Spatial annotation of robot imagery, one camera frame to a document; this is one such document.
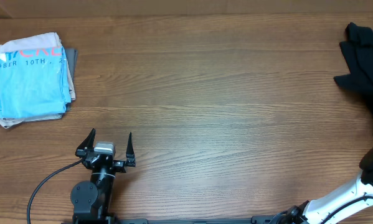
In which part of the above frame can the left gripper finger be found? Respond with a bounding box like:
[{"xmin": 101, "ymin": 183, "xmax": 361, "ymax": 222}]
[
  {"xmin": 126, "ymin": 133, "xmax": 135, "ymax": 162},
  {"xmin": 77, "ymin": 128, "xmax": 96, "ymax": 150}
]

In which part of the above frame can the black t-shirt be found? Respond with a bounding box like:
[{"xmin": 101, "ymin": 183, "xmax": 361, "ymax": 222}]
[{"xmin": 334, "ymin": 22, "xmax": 373, "ymax": 115}]

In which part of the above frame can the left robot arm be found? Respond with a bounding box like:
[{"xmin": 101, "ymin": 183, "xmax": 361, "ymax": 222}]
[{"xmin": 70, "ymin": 129, "xmax": 136, "ymax": 224}]

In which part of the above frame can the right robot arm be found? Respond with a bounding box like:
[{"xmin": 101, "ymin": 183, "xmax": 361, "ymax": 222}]
[{"xmin": 271, "ymin": 148, "xmax": 373, "ymax": 223}]

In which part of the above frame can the light blue folded t-shirt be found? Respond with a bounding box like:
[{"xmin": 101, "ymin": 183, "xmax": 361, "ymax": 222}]
[{"xmin": 0, "ymin": 47, "xmax": 72, "ymax": 119}]

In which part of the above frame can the beige folded t-shirt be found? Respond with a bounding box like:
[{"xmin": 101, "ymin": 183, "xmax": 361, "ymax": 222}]
[{"xmin": 0, "ymin": 32, "xmax": 75, "ymax": 127}]

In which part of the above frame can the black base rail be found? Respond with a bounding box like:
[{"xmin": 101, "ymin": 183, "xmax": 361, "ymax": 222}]
[{"xmin": 62, "ymin": 215, "xmax": 281, "ymax": 224}]

